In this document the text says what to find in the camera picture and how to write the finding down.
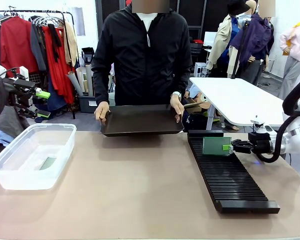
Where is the person's left hand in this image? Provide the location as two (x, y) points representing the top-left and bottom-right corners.
(169, 94), (185, 123)

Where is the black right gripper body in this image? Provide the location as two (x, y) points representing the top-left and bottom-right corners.
(248, 132), (275, 155)

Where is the black hat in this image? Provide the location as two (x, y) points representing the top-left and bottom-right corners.
(226, 0), (251, 16)

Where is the black slotted PCB rack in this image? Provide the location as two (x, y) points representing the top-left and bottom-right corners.
(187, 129), (281, 215)

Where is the tall grey paper roll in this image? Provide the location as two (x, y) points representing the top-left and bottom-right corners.
(84, 63), (94, 97)

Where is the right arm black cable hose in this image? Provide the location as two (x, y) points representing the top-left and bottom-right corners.
(256, 74), (300, 164)

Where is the green perforated PCB board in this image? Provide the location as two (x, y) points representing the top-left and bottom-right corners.
(202, 136), (233, 157)
(38, 156), (58, 171)

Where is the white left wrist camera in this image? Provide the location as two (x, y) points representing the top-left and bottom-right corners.
(18, 65), (30, 81)

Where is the black plastic tray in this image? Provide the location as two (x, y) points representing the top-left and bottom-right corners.
(99, 104), (185, 138)

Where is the person's right forearm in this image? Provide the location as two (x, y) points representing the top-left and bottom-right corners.
(91, 67), (111, 106)

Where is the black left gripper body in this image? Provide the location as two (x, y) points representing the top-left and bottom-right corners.
(1, 77), (37, 111)

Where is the red jacket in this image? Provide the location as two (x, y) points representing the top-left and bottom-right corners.
(0, 16), (40, 76)

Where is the person's right hand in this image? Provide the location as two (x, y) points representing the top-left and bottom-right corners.
(93, 100), (111, 126)

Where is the beige paper roll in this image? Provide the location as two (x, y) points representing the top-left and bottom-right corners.
(76, 66), (88, 95)

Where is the black storage bin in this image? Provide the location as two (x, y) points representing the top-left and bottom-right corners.
(77, 95), (98, 114)

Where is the red dress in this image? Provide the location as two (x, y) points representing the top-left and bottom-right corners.
(41, 24), (76, 105)

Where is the person's left forearm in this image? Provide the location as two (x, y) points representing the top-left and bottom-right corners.
(173, 62), (193, 97)

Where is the mannequin in pink hoodie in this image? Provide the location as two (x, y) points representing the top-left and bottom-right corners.
(279, 21), (300, 100)

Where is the beige garment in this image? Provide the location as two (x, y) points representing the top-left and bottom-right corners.
(63, 21), (78, 68)

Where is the person in black jacket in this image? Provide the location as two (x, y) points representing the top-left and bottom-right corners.
(91, 0), (193, 107)

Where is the clear plastic storage box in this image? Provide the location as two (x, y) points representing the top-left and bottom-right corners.
(0, 123), (78, 191)

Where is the dark grey jacket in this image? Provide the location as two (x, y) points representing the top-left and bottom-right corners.
(29, 16), (48, 73)

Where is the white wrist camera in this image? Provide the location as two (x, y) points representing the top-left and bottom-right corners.
(18, 65), (30, 81)
(250, 115), (275, 135)

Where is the black metal clothes rack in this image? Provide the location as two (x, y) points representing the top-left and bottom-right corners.
(0, 9), (76, 120)

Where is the black scarf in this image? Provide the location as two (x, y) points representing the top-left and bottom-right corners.
(47, 23), (63, 63)

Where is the mannequin in beige trench coat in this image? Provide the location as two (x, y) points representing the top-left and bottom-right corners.
(206, 0), (243, 78)

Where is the white table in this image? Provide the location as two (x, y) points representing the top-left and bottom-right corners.
(189, 76), (286, 131)

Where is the grey cloth bundle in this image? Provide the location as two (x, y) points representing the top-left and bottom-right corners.
(0, 101), (32, 147)

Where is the white display panel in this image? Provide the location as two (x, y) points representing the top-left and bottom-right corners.
(203, 31), (218, 47)

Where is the mannequin in purple jacket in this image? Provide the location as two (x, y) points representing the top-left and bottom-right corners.
(229, 12), (276, 86)

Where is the grey wall poster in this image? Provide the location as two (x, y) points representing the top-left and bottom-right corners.
(71, 6), (86, 37)

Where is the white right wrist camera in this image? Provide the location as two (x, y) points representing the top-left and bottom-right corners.
(250, 115), (275, 135)

